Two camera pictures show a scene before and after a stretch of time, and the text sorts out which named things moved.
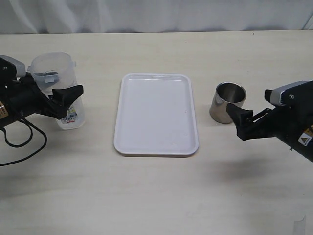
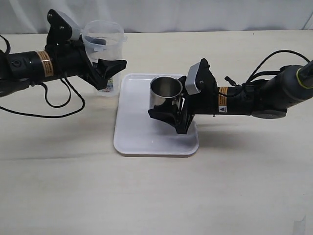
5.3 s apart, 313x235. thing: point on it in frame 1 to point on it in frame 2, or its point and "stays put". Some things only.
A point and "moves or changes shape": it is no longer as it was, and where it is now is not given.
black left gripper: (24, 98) to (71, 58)
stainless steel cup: (226, 93) moves or changes shape
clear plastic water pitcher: (55, 71) to (104, 39)
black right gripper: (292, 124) to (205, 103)
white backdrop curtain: (43, 16) stays put
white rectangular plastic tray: (155, 115) stays put
